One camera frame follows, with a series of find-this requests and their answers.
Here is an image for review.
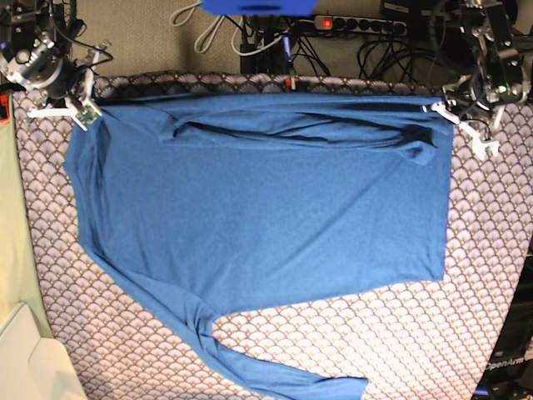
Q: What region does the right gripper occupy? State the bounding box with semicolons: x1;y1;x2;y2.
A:
41;62;80;99

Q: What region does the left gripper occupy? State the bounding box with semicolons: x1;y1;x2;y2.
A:
445;81;493;121

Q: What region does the blue long-sleeve T-shirt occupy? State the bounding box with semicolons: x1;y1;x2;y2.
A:
64;92;453;399

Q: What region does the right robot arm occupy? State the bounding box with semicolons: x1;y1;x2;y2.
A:
1;1;85;100

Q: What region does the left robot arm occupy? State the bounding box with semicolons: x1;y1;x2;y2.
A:
428;1;532;124

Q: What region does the blue box at top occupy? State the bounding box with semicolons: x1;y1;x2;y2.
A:
202;0;318;16

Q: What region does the white power strip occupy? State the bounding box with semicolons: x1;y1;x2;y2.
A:
312;15;407;36

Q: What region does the patterned fan-print tablecloth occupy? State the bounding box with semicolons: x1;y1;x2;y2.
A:
12;92;532;399

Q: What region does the black OpenArm case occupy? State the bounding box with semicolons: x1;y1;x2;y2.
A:
472;253;532;399

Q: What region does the white plastic bin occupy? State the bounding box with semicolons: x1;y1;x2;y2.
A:
1;302;87;400

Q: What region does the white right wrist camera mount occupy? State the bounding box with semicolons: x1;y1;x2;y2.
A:
27;40;112;132

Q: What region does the white looped cable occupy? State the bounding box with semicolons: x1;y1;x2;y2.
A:
170;0;226;54

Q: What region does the blue centre clamp handle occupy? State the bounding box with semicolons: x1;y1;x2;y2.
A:
282;36;292;74

